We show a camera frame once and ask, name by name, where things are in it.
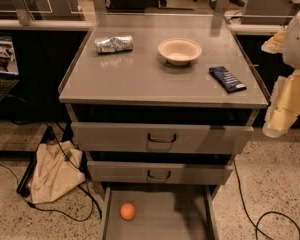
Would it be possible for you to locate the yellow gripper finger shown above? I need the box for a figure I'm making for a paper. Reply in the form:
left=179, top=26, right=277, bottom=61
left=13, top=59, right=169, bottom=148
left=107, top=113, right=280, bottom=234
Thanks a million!
left=262, top=69, right=300, bottom=138
left=261, top=27, right=287, bottom=54

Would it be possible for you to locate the orange fruit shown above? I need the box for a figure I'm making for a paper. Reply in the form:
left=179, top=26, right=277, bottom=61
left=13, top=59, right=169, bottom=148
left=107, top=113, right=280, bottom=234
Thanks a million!
left=120, top=203, right=136, bottom=221

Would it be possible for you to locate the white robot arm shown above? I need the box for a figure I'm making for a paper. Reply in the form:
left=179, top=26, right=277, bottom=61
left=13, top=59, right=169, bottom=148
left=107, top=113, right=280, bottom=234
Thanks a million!
left=262, top=10, right=300, bottom=138

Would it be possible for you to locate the grey metal drawer cabinet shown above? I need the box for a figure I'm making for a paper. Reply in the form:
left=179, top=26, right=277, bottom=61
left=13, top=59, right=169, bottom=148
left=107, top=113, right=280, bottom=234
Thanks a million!
left=58, top=13, right=271, bottom=240

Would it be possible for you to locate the bottom open grey drawer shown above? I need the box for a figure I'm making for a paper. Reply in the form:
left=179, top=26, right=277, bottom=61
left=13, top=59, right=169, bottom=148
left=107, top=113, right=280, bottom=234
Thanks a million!
left=99, top=184, right=219, bottom=240

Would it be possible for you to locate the middle grey drawer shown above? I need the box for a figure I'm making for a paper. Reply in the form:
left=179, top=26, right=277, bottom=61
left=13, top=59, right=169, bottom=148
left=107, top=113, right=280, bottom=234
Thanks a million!
left=88, top=161, right=233, bottom=185

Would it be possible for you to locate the top grey drawer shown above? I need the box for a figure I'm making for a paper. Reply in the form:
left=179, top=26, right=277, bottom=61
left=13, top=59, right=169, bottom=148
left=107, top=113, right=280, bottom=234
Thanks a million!
left=71, top=122, right=253, bottom=154

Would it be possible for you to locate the dark blue snack bar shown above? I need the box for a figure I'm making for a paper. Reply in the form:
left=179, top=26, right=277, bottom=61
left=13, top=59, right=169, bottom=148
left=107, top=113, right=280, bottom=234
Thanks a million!
left=209, top=66, right=247, bottom=93

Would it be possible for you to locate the beige paper bowl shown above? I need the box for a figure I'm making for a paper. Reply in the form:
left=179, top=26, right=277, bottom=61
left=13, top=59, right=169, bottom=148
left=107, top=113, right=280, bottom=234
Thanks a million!
left=158, top=38, right=202, bottom=66

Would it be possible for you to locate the silver foil snack bag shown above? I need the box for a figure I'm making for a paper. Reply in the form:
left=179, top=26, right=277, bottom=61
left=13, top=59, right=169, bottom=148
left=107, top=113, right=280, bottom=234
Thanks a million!
left=95, top=35, right=133, bottom=54

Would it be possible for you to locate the beige cloth bag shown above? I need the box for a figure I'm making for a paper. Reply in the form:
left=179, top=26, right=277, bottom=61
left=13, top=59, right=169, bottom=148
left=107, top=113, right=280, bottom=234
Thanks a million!
left=30, top=141, right=85, bottom=204

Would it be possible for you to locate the black laptop computer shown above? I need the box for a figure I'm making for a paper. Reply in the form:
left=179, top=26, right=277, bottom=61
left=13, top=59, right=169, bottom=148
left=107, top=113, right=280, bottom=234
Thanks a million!
left=0, top=33, right=20, bottom=102

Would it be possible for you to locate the black cable right floor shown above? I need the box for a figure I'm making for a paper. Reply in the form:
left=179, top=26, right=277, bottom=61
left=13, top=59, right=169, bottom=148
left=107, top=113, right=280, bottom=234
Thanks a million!
left=233, top=159, right=300, bottom=240

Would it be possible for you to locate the black top drawer handle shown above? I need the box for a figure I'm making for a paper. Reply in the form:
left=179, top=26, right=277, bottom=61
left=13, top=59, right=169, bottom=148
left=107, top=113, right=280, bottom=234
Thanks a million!
left=147, top=133, right=177, bottom=144

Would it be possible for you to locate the black drawer handle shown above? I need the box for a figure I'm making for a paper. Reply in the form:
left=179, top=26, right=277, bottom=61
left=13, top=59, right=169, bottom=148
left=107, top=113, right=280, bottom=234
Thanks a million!
left=147, top=170, right=171, bottom=180
left=147, top=133, right=177, bottom=144

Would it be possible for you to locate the black middle drawer handle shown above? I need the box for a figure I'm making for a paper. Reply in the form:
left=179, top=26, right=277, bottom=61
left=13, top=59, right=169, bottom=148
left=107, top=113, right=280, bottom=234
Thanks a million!
left=147, top=170, right=171, bottom=180

